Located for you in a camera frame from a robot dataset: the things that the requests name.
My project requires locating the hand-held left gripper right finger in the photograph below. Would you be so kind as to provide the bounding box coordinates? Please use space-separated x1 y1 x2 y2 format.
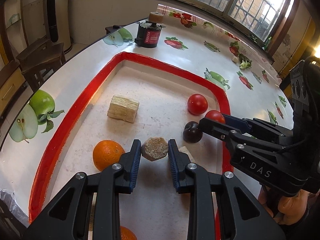
168 139 287 240

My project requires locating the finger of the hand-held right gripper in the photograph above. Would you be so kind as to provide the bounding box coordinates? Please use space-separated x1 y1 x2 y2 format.
221 114 295 143
199 117 253 153

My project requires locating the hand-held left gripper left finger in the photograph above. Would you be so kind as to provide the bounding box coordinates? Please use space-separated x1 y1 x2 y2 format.
24 139 142 240

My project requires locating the red tomato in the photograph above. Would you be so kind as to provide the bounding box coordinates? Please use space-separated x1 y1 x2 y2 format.
204 110 226 124
187 94 209 115

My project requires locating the small white chunk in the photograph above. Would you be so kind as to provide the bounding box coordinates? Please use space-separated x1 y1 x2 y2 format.
178 146 196 164

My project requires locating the rough brown chunk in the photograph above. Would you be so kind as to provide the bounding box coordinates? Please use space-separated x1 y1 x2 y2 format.
141 137 168 161

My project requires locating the dark purple plum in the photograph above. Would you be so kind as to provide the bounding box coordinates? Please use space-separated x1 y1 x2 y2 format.
183 121 203 144

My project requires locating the orange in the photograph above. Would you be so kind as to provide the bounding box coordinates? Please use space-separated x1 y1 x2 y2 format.
92 140 126 172
120 226 138 240

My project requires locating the layered beige block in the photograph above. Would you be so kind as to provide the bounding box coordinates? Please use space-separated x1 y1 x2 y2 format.
107 94 140 123

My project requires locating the red rimmed tray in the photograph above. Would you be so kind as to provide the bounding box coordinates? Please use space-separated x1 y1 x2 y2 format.
28 51 232 240

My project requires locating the person's right hand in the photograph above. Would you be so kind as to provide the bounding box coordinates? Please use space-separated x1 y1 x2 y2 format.
257 186 312 227

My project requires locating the green leafy vegetable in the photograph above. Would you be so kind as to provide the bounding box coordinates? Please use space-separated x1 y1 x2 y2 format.
239 52 253 70

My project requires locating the fruit print tablecloth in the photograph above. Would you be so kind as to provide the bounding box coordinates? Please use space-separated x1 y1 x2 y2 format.
0 4 295 240

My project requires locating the black motor with red label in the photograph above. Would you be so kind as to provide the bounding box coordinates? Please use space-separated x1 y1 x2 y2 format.
134 12 166 48

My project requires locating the clear plastic bag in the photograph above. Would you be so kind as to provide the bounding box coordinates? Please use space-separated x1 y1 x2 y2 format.
0 189 28 228

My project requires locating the dark wooden stool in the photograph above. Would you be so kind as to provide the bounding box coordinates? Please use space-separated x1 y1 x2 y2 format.
15 38 67 90

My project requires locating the white standing air conditioner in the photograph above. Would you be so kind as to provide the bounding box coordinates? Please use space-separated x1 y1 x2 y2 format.
21 0 73 54

